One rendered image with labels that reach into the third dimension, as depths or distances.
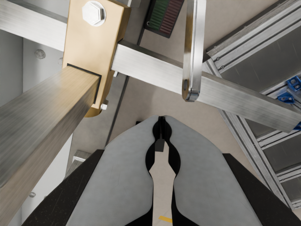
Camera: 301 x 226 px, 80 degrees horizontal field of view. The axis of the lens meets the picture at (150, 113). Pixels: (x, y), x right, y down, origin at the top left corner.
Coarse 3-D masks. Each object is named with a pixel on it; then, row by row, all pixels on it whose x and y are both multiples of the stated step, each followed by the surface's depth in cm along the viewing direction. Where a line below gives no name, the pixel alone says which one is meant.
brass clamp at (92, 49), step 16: (80, 0) 16; (96, 0) 16; (112, 0) 18; (80, 16) 17; (112, 16) 17; (128, 16) 20; (80, 32) 18; (96, 32) 18; (112, 32) 18; (64, 48) 19; (80, 48) 19; (96, 48) 18; (112, 48) 18; (64, 64) 19; (80, 64) 19; (96, 64) 19; (96, 96) 21; (96, 112) 24
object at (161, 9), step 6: (156, 0) 27; (162, 0) 27; (168, 0) 27; (156, 6) 28; (162, 6) 28; (156, 12) 28; (162, 12) 28; (150, 18) 29; (156, 18) 29; (150, 24) 29; (156, 24) 29
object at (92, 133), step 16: (128, 0) 28; (144, 0) 28; (144, 16) 29; (128, 32) 30; (112, 80) 34; (128, 80) 42; (112, 96) 36; (112, 112) 38; (80, 128) 40; (96, 128) 40; (112, 128) 46; (80, 144) 42; (96, 144) 42
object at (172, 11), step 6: (174, 0) 27; (180, 0) 27; (168, 6) 28; (174, 6) 28; (180, 6) 28; (168, 12) 28; (174, 12) 28; (168, 18) 29; (174, 18) 28; (162, 24) 29; (168, 24) 29; (162, 30) 29; (168, 30) 29
